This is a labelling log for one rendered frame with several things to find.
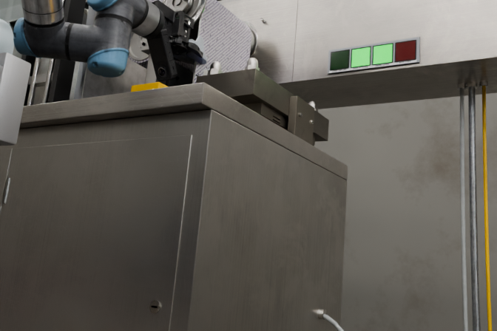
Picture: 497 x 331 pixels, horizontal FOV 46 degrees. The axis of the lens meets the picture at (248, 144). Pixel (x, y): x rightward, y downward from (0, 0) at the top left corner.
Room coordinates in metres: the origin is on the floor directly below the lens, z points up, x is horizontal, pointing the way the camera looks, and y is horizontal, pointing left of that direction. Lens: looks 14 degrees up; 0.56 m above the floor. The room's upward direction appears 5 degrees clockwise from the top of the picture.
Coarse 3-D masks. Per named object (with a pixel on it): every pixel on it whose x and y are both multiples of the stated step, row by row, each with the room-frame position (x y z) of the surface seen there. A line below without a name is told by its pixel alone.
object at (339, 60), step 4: (332, 52) 1.48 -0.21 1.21; (336, 52) 1.47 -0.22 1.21; (340, 52) 1.47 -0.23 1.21; (344, 52) 1.46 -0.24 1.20; (348, 52) 1.46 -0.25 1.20; (332, 56) 1.48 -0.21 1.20; (336, 56) 1.47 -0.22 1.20; (340, 56) 1.47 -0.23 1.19; (344, 56) 1.46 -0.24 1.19; (332, 60) 1.48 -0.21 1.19; (336, 60) 1.47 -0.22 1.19; (340, 60) 1.47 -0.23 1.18; (344, 60) 1.46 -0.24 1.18; (332, 64) 1.48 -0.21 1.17; (336, 64) 1.47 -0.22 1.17; (340, 64) 1.47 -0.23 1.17; (344, 64) 1.46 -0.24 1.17; (332, 68) 1.48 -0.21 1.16; (336, 68) 1.47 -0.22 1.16; (340, 68) 1.47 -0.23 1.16
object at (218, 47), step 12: (204, 24) 1.34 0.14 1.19; (204, 36) 1.34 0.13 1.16; (216, 36) 1.38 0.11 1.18; (204, 48) 1.35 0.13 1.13; (216, 48) 1.39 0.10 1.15; (228, 48) 1.43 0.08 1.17; (240, 48) 1.48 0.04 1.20; (216, 60) 1.39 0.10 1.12; (228, 60) 1.44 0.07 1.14; (240, 60) 1.49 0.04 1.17
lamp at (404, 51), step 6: (402, 42) 1.38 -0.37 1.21; (408, 42) 1.37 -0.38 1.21; (414, 42) 1.36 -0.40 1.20; (396, 48) 1.38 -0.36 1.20; (402, 48) 1.38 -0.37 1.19; (408, 48) 1.37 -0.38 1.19; (414, 48) 1.36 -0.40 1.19; (396, 54) 1.38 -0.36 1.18; (402, 54) 1.38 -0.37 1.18; (408, 54) 1.37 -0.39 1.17; (414, 54) 1.36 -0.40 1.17; (396, 60) 1.38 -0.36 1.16; (402, 60) 1.38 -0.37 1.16
